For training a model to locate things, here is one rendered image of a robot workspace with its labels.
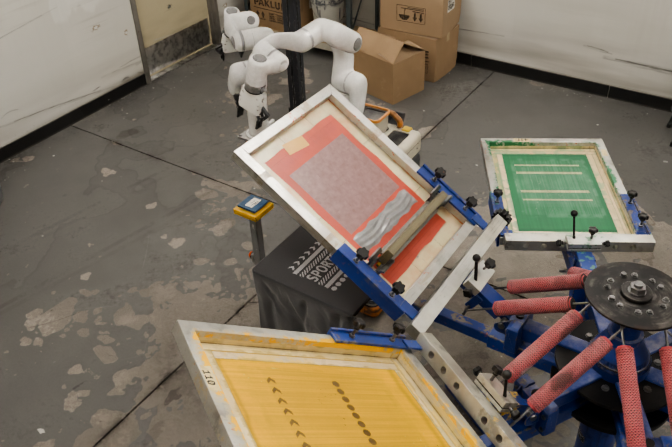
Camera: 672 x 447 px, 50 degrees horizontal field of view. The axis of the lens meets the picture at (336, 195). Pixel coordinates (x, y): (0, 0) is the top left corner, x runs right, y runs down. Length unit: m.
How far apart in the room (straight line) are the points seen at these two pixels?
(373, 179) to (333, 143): 0.20
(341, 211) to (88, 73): 4.01
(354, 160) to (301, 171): 0.24
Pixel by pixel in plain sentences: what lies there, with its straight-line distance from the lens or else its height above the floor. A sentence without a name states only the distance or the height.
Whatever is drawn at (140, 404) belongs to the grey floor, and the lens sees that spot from 3.79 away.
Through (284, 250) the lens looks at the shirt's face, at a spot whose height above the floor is 0.95.
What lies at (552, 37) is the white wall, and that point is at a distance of 6.33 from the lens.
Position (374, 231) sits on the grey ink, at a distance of 2.55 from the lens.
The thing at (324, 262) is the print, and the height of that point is 0.95.
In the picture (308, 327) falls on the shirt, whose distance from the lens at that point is 2.91.
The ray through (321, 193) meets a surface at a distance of 2.54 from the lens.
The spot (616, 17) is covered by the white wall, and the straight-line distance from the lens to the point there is 6.13.
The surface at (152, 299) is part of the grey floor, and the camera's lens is 4.30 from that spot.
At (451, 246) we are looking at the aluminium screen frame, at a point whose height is 1.15.
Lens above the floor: 2.83
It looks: 35 degrees down
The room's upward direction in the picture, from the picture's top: 2 degrees counter-clockwise
